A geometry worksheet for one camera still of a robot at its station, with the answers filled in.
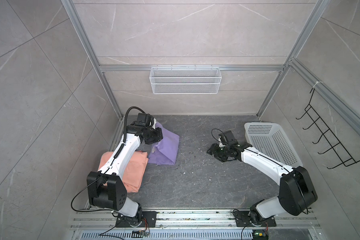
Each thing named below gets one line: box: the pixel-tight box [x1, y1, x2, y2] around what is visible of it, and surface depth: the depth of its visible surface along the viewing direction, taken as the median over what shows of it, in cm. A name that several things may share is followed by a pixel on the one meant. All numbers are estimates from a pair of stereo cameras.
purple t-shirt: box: [148, 122, 180, 165], surface depth 92 cm
